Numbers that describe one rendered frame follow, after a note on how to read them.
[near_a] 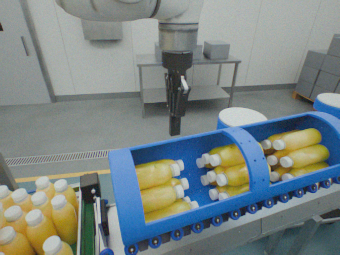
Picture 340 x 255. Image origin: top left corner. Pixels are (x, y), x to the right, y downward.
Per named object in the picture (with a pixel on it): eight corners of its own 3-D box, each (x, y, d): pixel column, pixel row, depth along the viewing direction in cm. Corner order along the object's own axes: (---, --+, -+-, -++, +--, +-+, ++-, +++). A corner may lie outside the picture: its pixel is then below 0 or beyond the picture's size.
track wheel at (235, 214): (240, 206, 73) (236, 204, 75) (229, 209, 72) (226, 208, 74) (243, 218, 73) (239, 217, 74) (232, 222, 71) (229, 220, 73)
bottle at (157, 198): (119, 197, 57) (177, 181, 62) (119, 195, 63) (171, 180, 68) (124, 222, 56) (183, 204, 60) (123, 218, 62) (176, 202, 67)
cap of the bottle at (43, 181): (50, 185, 70) (48, 181, 69) (37, 190, 68) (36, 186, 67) (48, 178, 73) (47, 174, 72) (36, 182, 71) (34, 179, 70)
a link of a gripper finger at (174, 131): (180, 112, 57) (181, 114, 56) (179, 133, 60) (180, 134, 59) (170, 114, 56) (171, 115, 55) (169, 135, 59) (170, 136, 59)
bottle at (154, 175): (119, 184, 66) (170, 171, 71) (122, 200, 60) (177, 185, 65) (116, 168, 63) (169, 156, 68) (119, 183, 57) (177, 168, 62)
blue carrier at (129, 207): (334, 190, 86) (376, 137, 70) (126, 264, 61) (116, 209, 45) (281, 147, 108) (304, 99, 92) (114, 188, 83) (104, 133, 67)
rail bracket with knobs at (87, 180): (102, 204, 84) (98, 186, 79) (84, 209, 82) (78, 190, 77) (100, 186, 92) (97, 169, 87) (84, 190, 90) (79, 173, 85)
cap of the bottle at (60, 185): (65, 191, 68) (63, 187, 67) (53, 191, 68) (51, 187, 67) (69, 182, 71) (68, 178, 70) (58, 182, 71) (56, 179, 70)
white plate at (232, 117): (209, 116, 123) (209, 117, 123) (252, 134, 104) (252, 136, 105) (235, 103, 138) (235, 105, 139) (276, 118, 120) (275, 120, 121)
